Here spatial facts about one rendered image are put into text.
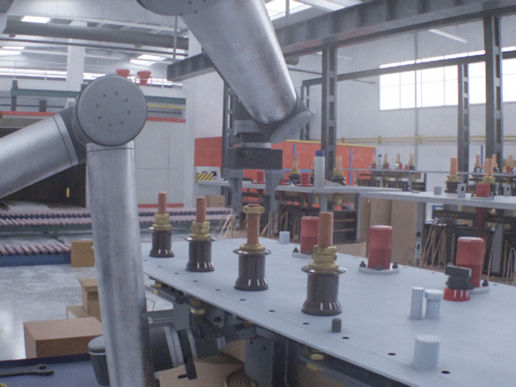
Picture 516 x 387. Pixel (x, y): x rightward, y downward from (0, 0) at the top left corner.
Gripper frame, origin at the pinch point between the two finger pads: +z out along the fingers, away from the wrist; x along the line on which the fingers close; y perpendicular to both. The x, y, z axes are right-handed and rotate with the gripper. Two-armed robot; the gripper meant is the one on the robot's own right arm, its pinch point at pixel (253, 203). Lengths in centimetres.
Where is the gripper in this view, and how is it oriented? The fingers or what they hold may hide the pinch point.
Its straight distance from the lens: 138.0
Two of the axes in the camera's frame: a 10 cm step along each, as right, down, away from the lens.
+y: 4.9, 0.6, -8.7
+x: 8.7, -0.1, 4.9
